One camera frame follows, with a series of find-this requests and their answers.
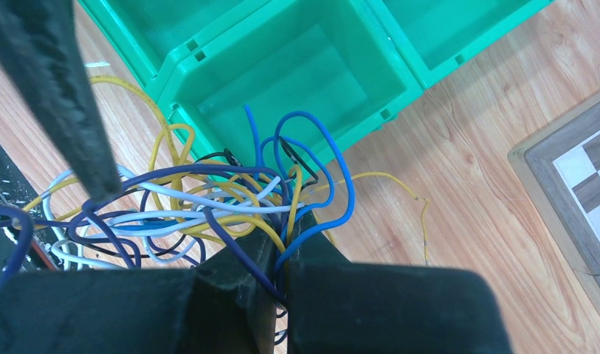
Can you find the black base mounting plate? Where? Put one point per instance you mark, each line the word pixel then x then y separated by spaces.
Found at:
pixel 15 190

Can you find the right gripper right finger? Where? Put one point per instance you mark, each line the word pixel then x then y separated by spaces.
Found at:
pixel 339 306

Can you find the green six-compartment tray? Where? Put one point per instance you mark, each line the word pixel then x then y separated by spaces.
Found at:
pixel 353 64

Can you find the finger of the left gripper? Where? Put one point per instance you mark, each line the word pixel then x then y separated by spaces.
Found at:
pixel 40 55

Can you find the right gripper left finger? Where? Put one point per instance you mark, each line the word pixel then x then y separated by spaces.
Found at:
pixel 216 307

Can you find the wooden chessboard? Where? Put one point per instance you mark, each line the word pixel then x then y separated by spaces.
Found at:
pixel 559 167

